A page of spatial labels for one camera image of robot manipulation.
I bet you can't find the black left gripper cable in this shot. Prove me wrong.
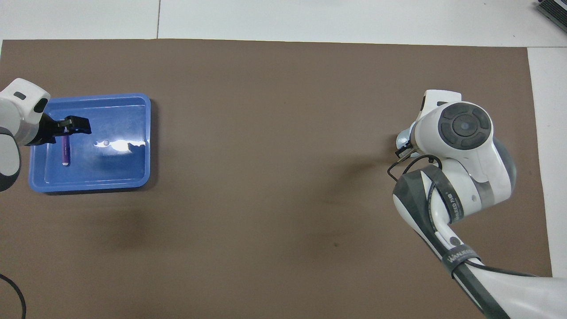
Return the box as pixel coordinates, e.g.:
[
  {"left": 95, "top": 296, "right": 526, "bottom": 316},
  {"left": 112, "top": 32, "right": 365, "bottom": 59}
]
[{"left": 0, "top": 274, "right": 27, "bottom": 319}]

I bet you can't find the grey ribbed device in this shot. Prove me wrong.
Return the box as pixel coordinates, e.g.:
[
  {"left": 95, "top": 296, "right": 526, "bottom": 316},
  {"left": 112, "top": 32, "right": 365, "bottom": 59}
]
[{"left": 535, "top": 0, "right": 567, "bottom": 27}]

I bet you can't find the brown paper table mat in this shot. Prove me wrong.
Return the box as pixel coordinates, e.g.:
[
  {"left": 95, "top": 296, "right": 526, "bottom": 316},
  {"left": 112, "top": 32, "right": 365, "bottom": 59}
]
[{"left": 0, "top": 39, "right": 558, "bottom": 319}]

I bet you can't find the clear plastic cup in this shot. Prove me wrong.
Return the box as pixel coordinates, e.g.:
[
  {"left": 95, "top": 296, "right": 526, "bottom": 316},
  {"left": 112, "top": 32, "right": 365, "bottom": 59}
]
[{"left": 396, "top": 128, "right": 418, "bottom": 156}]

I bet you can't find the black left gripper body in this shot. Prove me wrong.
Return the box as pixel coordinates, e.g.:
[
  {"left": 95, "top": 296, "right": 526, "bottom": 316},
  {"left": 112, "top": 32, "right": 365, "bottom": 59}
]
[{"left": 27, "top": 114, "right": 58, "bottom": 147}]

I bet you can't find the black right arm strap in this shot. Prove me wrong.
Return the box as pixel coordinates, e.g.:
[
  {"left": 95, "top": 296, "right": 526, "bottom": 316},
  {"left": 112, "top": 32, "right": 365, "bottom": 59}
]
[{"left": 442, "top": 247, "right": 482, "bottom": 278}]

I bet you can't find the blue plastic tray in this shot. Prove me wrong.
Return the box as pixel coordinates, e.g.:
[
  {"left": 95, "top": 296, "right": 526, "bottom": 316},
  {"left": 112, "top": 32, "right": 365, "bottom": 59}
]
[{"left": 29, "top": 93, "right": 151, "bottom": 194}]

